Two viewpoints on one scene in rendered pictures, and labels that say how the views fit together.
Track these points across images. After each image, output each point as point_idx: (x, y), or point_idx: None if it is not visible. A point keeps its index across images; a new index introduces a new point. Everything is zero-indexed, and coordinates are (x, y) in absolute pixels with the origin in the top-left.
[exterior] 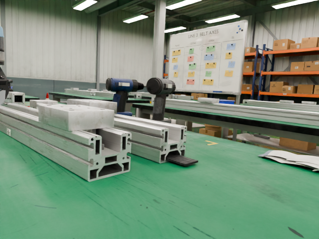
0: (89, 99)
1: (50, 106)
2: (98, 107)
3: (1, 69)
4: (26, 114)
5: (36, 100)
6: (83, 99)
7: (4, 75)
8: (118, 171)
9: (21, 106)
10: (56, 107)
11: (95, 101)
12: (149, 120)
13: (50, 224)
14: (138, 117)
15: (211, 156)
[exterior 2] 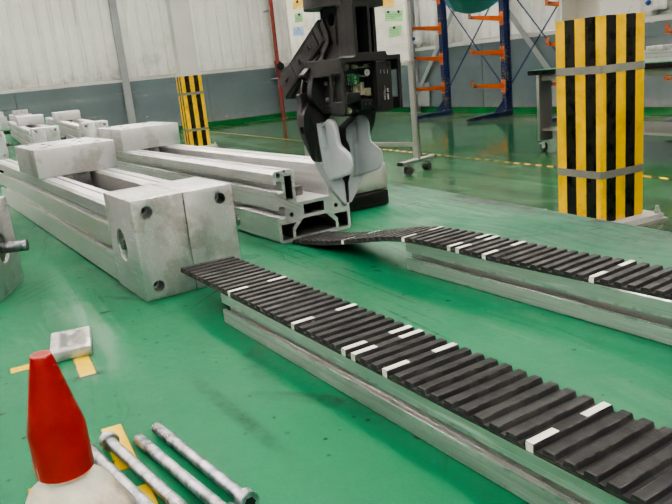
0: (53, 146)
1: (163, 122)
2: (107, 128)
3: (307, 36)
4: (200, 147)
5: (199, 184)
6: (73, 143)
7: (291, 61)
8: None
9: (229, 162)
10: (158, 122)
11: (58, 142)
12: (16, 162)
13: None
14: (12, 166)
15: None
